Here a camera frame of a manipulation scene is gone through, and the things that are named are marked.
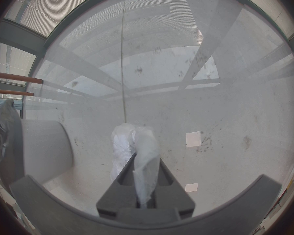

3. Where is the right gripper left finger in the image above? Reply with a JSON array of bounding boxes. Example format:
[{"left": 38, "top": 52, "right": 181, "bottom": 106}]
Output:
[{"left": 96, "top": 152, "right": 138, "bottom": 218}]

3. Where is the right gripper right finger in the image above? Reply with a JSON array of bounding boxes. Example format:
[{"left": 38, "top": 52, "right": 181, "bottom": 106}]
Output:
[{"left": 152, "top": 156, "right": 195, "bottom": 217}]

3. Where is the clear white wrapper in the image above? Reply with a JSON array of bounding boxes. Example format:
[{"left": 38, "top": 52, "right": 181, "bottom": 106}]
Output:
[{"left": 110, "top": 123, "right": 160, "bottom": 206}]

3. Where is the black plastic bag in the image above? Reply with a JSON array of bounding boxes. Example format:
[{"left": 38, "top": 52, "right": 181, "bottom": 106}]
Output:
[{"left": 0, "top": 99, "right": 24, "bottom": 178}]

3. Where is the white cushioned wooden chair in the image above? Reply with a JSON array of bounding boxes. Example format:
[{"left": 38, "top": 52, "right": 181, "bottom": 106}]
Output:
[{"left": 0, "top": 72, "right": 44, "bottom": 112}]

